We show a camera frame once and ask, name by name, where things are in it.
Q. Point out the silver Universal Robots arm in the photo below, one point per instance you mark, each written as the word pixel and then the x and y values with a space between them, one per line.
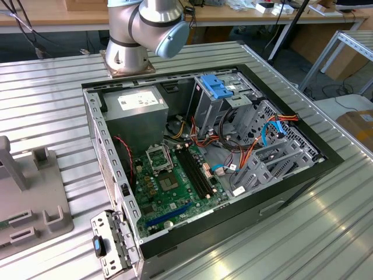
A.
pixel 125 29

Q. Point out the metal disk bay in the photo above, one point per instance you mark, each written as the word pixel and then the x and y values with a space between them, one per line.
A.
pixel 262 175

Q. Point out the metal optical drive cage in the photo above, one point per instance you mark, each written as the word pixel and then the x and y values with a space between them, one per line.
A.
pixel 208 116

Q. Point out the black RAM slot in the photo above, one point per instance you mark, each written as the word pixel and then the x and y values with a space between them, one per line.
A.
pixel 196 173
pixel 200 173
pixel 189 173
pixel 193 173

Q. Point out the grey power supply unit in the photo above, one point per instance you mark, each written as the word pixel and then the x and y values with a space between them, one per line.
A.
pixel 134 122

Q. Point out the blue plastic drive latch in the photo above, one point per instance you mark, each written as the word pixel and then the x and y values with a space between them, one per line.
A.
pixel 215 87

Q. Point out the green motherboard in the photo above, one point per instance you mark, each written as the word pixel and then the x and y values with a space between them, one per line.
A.
pixel 163 204

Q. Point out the white paper label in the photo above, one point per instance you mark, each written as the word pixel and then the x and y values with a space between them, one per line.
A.
pixel 239 191

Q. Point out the blue expansion slot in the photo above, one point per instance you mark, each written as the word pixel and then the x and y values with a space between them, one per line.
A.
pixel 169 216

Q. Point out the black open PC case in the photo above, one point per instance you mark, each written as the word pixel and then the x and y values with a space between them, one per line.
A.
pixel 233 233

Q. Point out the black tripod leg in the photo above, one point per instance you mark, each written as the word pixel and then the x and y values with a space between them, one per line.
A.
pixel 288 30

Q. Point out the small white box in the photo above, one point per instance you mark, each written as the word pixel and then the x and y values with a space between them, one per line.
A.
pixel 284 11
pixel 262 9

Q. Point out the plain cardboard box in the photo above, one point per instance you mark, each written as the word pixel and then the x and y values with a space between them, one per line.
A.
pixel 309 41
pixel 344 65

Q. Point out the grey parts rack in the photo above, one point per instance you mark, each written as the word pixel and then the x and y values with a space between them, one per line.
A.
pixel 35 189

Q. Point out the white side table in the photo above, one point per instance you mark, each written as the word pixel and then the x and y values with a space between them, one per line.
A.
pixel 349 102

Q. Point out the cardboard box with label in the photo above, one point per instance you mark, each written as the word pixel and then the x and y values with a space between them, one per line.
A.
pixel 358 125

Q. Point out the wooden office desk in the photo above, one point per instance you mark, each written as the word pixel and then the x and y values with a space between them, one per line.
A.
pixel 320 18
pixel 58 17

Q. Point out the flat pale paper box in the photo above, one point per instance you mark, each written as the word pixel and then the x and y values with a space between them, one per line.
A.
pixel 326 12

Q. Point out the green RAM stick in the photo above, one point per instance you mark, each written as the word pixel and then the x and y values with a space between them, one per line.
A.
pixel 8 223

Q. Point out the metal expansion slot bracket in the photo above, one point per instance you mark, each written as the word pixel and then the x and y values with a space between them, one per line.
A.
pixel 116 233

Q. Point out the black blue bracket latch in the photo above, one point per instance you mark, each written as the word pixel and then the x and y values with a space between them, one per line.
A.
pixel 99 248

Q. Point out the grey metal shelf frame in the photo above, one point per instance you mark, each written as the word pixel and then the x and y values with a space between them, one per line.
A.
pixel 349 38

